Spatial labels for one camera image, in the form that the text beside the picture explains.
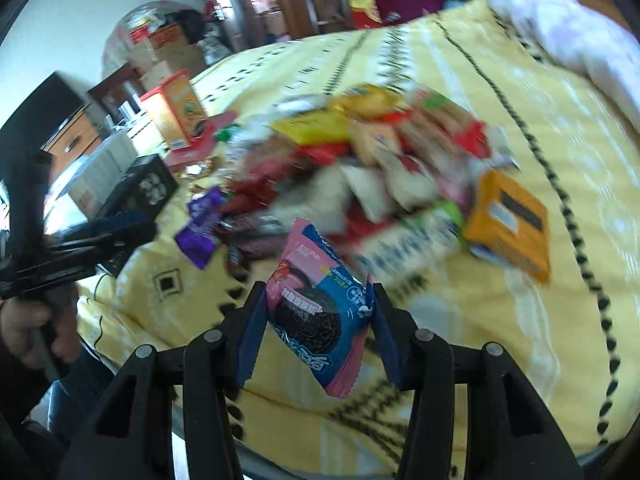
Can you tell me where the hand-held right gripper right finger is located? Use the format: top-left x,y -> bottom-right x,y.
367,282 -> 583,480

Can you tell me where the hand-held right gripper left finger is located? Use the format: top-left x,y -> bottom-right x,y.
57,281 -> 268,480

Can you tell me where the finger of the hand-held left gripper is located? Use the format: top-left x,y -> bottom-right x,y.
52,222 -> 160,283
50,210 -> 156,251

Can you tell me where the pink blue cookie packet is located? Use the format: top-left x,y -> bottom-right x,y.
265,218 -> 376,400

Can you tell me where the purple snack packet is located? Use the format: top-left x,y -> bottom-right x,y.
175,186 -> 226,270

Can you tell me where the person's left forearm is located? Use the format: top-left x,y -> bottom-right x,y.
0,345 -> 66,436

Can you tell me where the person's left hand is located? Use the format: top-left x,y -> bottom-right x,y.
0,295 -> 81,368

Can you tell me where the black printed box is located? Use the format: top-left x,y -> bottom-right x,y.
92,154 -> 180,221

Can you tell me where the white box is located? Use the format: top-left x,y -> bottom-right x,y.
62,132 -> 138,216

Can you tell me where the wooden dresser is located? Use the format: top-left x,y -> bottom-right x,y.
40,105 -> 106,181

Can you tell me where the white green snack packet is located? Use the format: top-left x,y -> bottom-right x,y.
352,200 -> 468,286

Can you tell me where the black monitor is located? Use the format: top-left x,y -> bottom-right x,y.
0,72 -> 91,153

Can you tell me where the red flat box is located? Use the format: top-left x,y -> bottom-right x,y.
162,112 -> 238,171

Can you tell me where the orange red carton box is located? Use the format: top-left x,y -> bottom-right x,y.
140,72 -> 208,151

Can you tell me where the dark wooden table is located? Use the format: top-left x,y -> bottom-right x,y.
87,65 -> 146,123

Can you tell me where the orange snack box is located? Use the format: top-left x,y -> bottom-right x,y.
462,170 -> 551,283

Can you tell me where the round mirror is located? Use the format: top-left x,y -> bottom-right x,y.
102,0 -> 201,81

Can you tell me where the pile of mixed snack packets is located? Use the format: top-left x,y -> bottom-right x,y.
175,82 -> 521,286

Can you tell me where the yellow patterned blanket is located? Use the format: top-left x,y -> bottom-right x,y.
75,0 -> 640,466

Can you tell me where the red yellow gift box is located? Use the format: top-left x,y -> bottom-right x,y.
349,0 -> 383,31

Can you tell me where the white quilt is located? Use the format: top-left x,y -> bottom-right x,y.
485,0 -> 640,131

